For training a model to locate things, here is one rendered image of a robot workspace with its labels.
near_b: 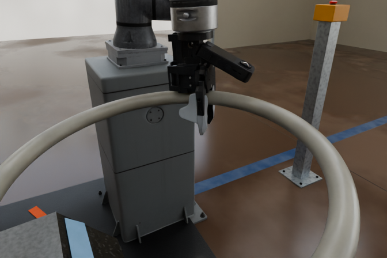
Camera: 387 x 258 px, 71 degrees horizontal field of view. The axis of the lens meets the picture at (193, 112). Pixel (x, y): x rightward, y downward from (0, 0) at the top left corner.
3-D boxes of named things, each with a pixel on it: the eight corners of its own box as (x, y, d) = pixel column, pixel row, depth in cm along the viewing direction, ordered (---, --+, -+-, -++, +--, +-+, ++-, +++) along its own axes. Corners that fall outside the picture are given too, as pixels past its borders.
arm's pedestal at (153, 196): (96, 194, 168) (71, 56, 133) (170, 171, 190) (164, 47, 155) (117, 257, 128) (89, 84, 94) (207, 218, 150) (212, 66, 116)
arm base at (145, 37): (106, 42, 122) (103, 19, 118) (143, 38, 134) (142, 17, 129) (125, 50, 109) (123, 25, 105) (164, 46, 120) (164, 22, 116)
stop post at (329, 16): (322, 179, 181) (363, 3, 137) (300, 188, 173) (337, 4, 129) (299, 164, 197) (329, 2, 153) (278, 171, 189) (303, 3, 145)
